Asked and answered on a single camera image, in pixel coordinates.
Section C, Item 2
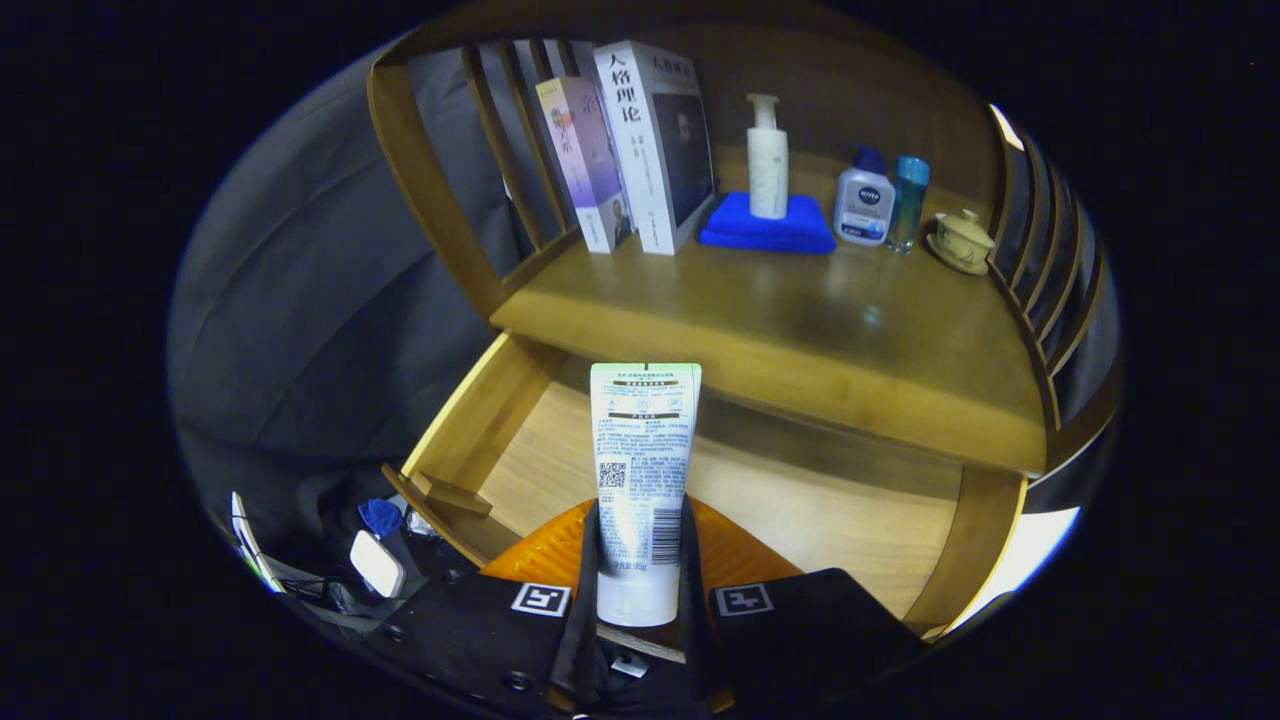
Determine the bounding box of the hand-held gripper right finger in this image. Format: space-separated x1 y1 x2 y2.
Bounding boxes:
678 495 929 717

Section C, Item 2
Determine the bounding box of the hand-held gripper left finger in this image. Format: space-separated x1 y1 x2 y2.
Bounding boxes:
375 497 603 716

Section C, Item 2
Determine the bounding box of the brown wooden drawer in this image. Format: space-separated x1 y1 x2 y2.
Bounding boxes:
380 332 1029 636

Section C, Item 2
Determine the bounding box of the white squeeze tube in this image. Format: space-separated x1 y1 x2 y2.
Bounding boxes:
589 362 703 628

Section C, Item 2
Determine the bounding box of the wooden countertop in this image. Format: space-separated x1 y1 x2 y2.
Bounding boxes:
490 230 1049 476

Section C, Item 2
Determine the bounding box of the brown wooden cabinet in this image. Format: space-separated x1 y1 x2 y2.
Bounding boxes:
365 0 1126 641

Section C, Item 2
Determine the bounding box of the small white device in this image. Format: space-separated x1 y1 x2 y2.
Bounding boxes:
349 530 407 600

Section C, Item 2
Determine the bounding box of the small blue object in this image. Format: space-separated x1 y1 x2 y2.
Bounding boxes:
358 497 404 538

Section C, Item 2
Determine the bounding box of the white flat panel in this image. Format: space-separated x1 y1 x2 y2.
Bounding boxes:
945 505 1083 636

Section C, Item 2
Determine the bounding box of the black backdrop cloth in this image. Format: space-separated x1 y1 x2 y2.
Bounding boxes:
165 45 541 561

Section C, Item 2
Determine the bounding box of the folded blue cloth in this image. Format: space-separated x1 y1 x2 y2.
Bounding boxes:
698 191 837 255

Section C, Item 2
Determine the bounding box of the beige lidded teacup with saucer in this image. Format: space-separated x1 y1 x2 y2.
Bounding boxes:
925 208 998 276

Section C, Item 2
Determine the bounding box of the white bottle with blue pump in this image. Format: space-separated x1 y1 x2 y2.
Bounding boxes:
833 146 897 247

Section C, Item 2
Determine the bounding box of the slim teal bottle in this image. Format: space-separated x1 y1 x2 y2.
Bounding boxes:
885 155 931 255

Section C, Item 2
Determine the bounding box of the tall white pump bottle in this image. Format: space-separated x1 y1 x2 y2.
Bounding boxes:
746 94 790 221

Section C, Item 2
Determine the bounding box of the purple book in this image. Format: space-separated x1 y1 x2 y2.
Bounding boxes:
535 76 634 255

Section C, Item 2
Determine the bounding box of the thick white book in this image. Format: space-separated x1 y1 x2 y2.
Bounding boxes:
593 40 717 257

